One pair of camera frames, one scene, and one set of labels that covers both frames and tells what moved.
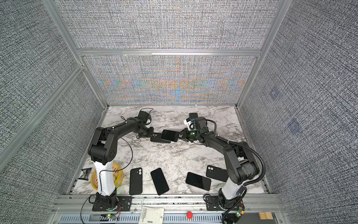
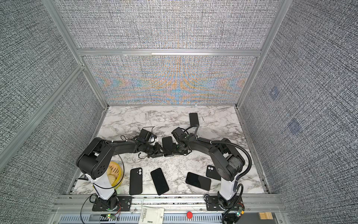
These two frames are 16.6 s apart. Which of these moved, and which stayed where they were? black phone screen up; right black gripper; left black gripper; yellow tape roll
Moved: right black gripper; left black gripper
Stayed: yellow tape roll; black phone screen up
